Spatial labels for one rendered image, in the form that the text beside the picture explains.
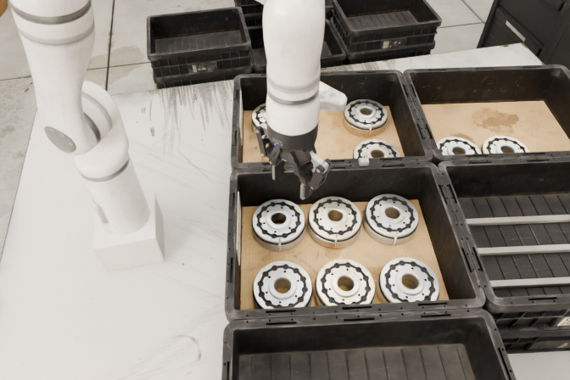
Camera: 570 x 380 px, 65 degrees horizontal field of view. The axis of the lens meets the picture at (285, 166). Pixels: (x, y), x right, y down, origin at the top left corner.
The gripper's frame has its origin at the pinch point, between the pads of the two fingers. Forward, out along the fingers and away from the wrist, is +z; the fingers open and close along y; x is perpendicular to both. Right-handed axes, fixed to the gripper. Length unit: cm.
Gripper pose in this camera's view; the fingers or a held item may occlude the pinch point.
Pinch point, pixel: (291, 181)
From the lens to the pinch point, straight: 75.3
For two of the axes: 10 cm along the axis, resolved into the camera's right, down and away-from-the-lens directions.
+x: 6.7, -5.5, 5.0
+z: 0.0, 6.7, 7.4
